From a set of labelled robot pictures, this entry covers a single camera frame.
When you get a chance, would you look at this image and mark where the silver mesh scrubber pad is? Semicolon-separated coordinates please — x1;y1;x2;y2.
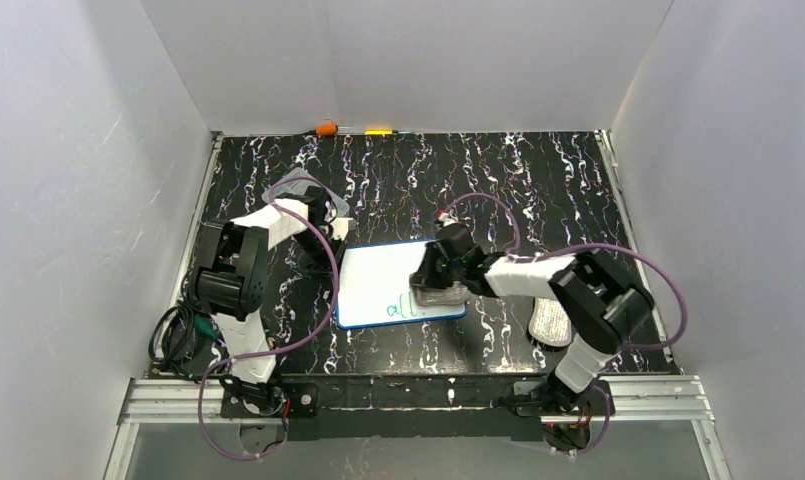
409;273;470;307

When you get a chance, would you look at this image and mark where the blue framed whiteboard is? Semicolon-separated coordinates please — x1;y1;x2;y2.
336;240;467;330

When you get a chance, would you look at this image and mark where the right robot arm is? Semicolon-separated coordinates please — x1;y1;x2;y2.
409;223;655;402

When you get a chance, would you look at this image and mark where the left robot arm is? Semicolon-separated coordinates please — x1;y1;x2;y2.
188;186;355;384

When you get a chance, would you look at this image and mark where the clear plastic screw box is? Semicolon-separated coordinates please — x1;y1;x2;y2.
261;167;351;216

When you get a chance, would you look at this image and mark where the orange marker cap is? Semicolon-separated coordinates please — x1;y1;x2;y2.
314;123;339;136

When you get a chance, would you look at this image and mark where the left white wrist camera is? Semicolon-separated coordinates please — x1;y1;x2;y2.
329;217;353;242

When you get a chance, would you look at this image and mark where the black cable bundle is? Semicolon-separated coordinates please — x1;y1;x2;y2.
148;301;218;379

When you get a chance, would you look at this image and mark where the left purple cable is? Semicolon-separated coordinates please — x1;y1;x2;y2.
197;174;340;463

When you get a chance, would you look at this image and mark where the aluminium front rail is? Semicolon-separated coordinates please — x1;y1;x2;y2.
119;374;715;424

